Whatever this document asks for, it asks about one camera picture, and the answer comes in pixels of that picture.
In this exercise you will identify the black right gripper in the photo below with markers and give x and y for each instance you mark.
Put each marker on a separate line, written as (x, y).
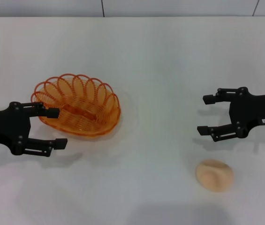
(252, 110)

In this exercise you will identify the beige bread bun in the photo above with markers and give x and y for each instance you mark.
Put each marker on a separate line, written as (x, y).
(214, 175)

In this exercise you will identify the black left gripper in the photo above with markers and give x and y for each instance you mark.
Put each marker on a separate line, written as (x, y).
(1, 126)

